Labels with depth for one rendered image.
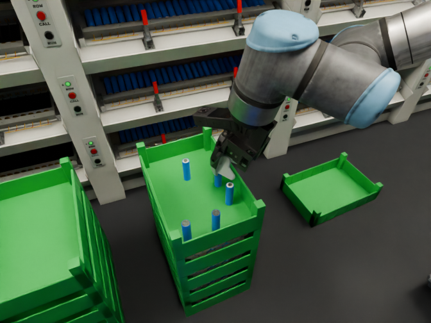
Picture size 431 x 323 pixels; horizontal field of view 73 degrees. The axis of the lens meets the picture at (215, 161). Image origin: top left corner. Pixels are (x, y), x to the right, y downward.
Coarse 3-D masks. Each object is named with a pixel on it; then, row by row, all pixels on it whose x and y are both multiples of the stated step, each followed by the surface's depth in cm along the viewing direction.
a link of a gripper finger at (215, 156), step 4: (220, 144) 59; (216, 148) 58; (220, 148) 59; (216, 152) 59; (220, 152) 59; (212, 156) 60; (216, 156) 60; (220, 156) 60; (212, 160) 61; (216, 160) 61; (212, 164) 63; (216, 164) 63; (216, 168) 64
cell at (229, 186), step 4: (228, 184) 65; (232, 184) 65; (228, 188) 65; (232, 188) 65; (228, 192) 66; (232, 192) 66; (228, 196) 66; (232, 196) 67; (228, 200) 67; (232, 200) 68; (228, 204) 69
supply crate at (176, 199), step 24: (168, 144) 77; (192, 144) 81; (144, 168) 71; (168, 168) 78; (192, 168) 78; (168, 192) 72; (192, 192) 72; (216, 192) 72; (240, 192) 70; (168, 216) 67; (192, 216) 67; (240, 216) 67; (168, 240) 61; (192, 240) 57; (216, 240) 60
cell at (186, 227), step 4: (184, 220) 58; (188, 220) 58; (184, 224) 57; (188, 224) 57; (184, 228) 57; (188, 228) 58; (184, 232) 58; (188, 232) 58; (184, 236) 60; (188, 236) 59; (184, 240) 61
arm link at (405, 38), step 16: (400, 16) 46; (416, 16) 44; (352, 32) 50; (368, 32) 48; (384, 32) 46; (400, 32) 45; (416, 32) 44; (384, 48) 46; (400, 48) 46; (416, 48) 45; (384, 64) 48; (400, 64) 48
